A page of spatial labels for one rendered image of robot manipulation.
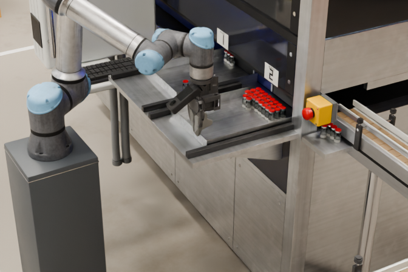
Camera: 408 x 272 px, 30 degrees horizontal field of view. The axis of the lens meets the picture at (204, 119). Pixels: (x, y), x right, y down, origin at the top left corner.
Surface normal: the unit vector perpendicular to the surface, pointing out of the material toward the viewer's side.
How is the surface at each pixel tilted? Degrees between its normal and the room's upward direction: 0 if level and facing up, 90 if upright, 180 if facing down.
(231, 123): 0
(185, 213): 0
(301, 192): 90
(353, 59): 90
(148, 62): 90
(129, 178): 0
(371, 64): 90
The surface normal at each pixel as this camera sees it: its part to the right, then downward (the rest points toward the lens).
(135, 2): 0.47, 0.44
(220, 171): -0.88, 0.23
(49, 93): -0.04, -0.80
